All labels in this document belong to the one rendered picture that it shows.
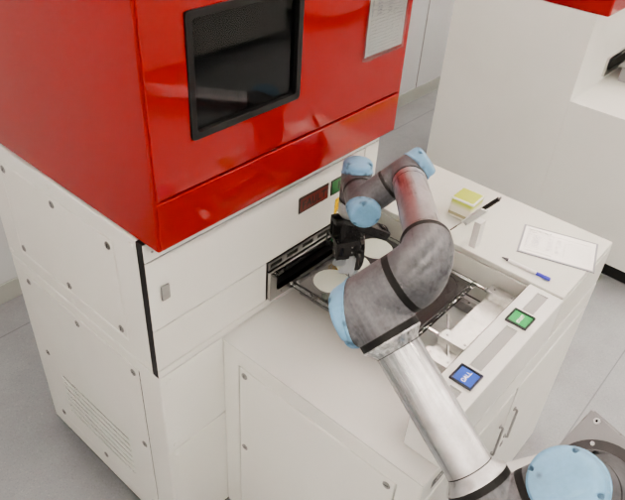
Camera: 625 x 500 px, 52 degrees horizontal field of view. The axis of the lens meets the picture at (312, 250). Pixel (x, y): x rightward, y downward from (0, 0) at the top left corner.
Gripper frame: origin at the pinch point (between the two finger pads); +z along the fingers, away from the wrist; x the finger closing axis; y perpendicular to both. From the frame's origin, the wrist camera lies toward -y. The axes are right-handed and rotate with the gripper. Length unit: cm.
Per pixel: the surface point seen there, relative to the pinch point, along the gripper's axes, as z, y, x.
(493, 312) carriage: 3.3, -31.5, 23.0
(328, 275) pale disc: 1.2, 5.8, -2.4
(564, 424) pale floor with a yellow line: 91, -97, 13
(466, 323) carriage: 3.3, -21.9, 24.7
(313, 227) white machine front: -8.5, 7.0, -12.1
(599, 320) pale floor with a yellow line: 91, -153, -30
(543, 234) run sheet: -6, -57, 7
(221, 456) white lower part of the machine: 59, 40, 4
